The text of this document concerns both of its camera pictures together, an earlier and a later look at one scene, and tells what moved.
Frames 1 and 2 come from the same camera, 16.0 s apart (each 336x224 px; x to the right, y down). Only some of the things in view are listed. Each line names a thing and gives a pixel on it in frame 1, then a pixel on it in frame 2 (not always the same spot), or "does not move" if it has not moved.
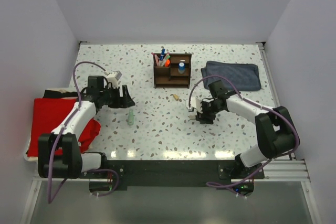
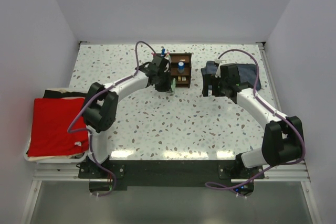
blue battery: [181, 67] does not move
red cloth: [49, 115] does not move
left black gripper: [125, 102] → [167, 87]
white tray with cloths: [50, 113] does not move
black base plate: [175, 173] does not move
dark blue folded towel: [246, 77] does not move
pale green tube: [130, 117] → [173, 84]
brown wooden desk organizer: [168, 76] does not move
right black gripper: [203, 118] → [207, 81]
